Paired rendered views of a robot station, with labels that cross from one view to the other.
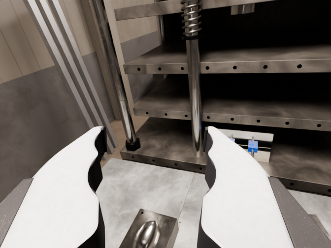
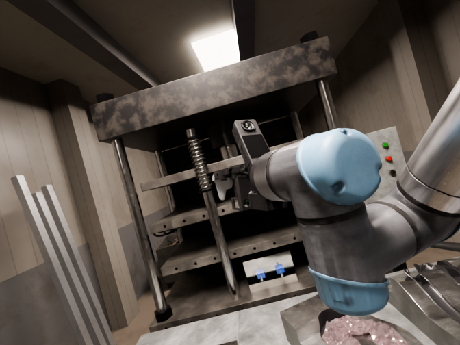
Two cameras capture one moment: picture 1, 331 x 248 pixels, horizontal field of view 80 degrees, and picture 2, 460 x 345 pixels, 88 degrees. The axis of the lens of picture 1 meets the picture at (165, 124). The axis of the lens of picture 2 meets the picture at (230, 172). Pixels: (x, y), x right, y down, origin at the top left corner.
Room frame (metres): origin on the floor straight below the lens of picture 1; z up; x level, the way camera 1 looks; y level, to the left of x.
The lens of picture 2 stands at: (-0.41, 0.22, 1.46)
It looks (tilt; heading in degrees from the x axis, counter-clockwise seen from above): 0 degrees down; 337
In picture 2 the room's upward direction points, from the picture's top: 15 degrees counter-clockwise
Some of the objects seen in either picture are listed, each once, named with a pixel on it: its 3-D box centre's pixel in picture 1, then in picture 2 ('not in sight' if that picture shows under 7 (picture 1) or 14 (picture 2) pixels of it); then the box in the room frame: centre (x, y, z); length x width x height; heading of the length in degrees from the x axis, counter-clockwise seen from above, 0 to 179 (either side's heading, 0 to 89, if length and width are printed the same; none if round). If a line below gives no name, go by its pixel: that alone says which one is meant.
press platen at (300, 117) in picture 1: (238, 90); (251, 231); (1.15, -0.48, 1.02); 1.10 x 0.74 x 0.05; 65
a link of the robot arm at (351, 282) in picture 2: not in sight; (351, 248); (-0.20, 0.01, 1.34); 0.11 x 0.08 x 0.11; 87
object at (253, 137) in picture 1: (243, 120); (265, 255); (1.01, -0.47, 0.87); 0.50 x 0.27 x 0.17; 155
